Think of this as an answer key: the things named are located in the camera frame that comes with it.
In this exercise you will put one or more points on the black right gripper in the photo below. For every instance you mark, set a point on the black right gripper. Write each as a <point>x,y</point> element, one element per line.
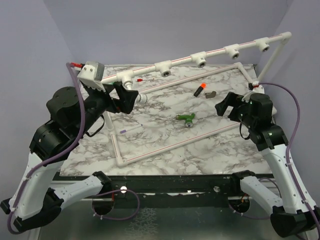
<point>232,99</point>

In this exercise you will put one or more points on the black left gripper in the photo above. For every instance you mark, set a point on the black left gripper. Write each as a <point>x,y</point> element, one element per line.
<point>127,98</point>

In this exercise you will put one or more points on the green water faucet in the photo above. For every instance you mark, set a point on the green water faucet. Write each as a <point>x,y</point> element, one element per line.
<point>188,119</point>

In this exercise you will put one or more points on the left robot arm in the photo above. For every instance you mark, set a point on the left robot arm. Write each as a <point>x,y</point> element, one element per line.
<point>36,203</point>

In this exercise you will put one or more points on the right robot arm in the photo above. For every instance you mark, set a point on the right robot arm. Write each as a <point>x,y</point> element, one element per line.
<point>294,212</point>

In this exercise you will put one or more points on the white installed faucet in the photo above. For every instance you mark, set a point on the white installed faucet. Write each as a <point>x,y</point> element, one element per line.
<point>141,98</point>

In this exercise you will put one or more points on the red capped white pen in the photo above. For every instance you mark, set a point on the red capped white pen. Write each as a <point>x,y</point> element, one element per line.
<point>144,79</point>

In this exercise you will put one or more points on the grey brown small fitting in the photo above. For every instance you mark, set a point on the grey brown small fitting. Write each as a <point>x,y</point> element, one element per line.
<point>210,95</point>

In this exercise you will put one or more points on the black orange marker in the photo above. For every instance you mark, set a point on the black orange marker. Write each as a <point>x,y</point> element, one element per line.
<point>199,90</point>

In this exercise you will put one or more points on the purple capped white pen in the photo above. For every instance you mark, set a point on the purple capped white pen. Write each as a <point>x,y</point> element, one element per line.
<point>128,129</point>

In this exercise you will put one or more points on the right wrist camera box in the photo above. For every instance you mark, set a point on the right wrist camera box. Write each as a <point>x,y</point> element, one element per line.
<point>255,88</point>

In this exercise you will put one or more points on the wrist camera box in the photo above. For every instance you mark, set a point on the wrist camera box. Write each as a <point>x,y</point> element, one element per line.
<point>255,88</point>
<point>91,75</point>

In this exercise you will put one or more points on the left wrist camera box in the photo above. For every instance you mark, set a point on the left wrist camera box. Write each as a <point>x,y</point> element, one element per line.
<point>91,75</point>

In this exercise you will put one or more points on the white PVC pipe frame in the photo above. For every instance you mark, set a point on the white PVC pipe frame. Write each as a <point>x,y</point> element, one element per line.
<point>199,58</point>

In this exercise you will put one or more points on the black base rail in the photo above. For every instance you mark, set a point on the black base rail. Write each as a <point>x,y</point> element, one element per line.
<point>166,191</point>

